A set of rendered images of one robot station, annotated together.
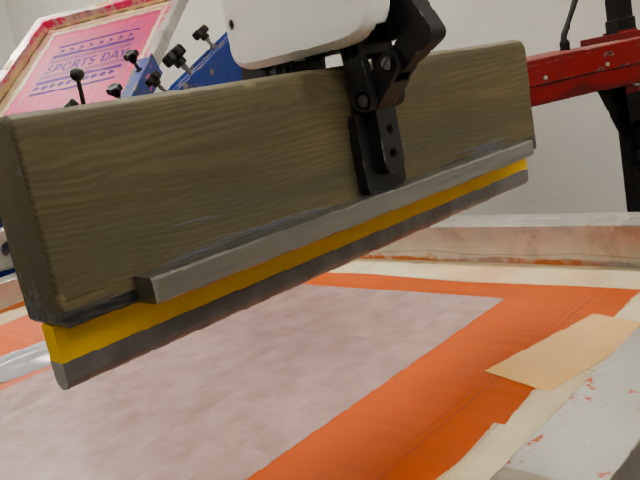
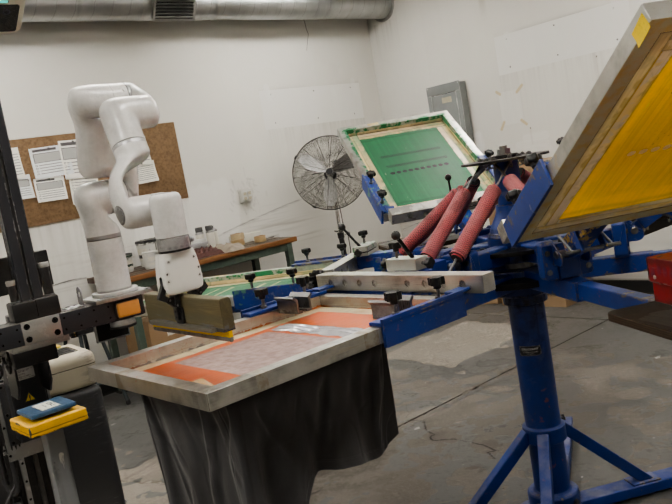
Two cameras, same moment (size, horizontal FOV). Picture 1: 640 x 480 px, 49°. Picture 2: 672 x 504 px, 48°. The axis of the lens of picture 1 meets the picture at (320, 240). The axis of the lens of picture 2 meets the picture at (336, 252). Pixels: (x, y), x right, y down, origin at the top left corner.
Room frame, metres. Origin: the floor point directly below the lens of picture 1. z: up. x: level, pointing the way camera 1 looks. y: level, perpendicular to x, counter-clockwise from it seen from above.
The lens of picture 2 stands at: (0.88, -1.75, 1.39)
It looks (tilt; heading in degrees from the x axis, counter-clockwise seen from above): 7 degrees down; 94
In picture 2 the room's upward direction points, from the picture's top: 10 degrees counter-clockwise
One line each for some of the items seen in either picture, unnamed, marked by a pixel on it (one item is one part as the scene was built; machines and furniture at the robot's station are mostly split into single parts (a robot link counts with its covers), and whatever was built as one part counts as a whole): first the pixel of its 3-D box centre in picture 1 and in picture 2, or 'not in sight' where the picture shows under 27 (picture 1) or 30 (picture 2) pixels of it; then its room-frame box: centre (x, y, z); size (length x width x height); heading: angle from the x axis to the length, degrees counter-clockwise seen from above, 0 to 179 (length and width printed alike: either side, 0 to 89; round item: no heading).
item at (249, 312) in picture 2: not in sight; (286, 309); (0.52, 0.51, 0.98); 0.30 x 0.05 x 0.07; 45
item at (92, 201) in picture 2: not in sight; (101, 209); (0.10, 0.30, 1.37); 0.13 x 0.10 x 0.16; 42
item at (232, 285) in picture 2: not in sight; (277, 261); (0.43, 1.12, 1.05); 1.08 x 0.61 x 0.23; 165
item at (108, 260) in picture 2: not in sight; (108, 266); (0.08, 0.30, 1.21); 0.16 x 0.13 x 0.15; 129
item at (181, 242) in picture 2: not in sight; (176, 242); (0.38, -0.02, 1.27); 0.09 x 0.07 x 0.03; 45
